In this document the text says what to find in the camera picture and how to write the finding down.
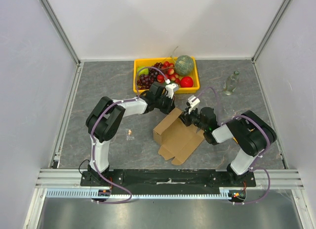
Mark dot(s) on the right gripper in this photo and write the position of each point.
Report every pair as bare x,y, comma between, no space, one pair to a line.
185,118

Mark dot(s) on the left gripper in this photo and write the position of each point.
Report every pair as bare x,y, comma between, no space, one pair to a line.
171,104

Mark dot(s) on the brown cardboard box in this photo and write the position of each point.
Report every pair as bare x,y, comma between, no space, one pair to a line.
177,141

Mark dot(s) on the small clear snack wrapper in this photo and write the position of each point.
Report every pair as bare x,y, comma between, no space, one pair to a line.
129,134

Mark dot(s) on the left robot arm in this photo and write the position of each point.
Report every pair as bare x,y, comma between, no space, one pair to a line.
104,121

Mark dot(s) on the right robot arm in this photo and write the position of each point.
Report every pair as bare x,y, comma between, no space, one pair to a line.
251,133

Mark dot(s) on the dark purple grape bunch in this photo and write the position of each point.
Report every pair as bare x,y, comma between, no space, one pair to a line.
145,81

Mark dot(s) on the green apple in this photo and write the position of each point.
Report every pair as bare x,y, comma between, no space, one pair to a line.
142,71

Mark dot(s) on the red cherry bunch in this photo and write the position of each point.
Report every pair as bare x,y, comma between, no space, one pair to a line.
171,73

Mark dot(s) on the red tomato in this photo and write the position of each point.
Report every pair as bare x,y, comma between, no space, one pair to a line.
186,82

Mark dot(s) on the yellow plastic tray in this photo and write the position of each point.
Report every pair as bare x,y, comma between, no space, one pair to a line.
182,90

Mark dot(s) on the green netted melon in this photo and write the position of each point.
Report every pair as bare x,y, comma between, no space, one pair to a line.
184,65

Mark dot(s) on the clear glass bottle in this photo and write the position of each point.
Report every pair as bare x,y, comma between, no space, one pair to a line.
231,83

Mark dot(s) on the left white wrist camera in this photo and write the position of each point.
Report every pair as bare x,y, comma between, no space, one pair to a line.
171,88

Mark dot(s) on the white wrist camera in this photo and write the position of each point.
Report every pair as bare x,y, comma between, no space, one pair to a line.
192,103
171,88

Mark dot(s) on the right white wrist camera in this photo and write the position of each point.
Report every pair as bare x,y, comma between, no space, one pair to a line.
192,103

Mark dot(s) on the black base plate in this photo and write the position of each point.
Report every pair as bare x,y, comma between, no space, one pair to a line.
128,178

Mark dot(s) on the grey slotted cable duct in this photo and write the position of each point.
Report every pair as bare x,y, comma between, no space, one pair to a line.
204,193

